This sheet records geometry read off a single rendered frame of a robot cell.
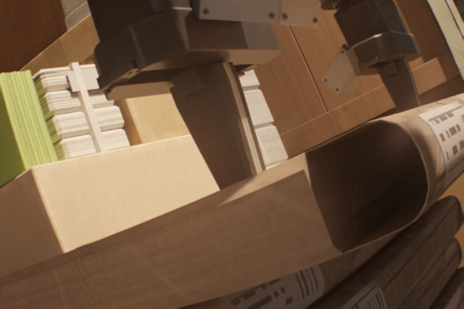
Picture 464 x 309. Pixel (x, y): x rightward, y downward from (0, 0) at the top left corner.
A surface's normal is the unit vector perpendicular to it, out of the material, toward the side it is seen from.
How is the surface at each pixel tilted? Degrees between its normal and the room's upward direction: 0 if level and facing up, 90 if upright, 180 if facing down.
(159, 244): 90
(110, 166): 91
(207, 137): 90
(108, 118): 90
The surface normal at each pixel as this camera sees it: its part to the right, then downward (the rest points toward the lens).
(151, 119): 0.75, -0.38
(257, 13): -0.52, 0.11
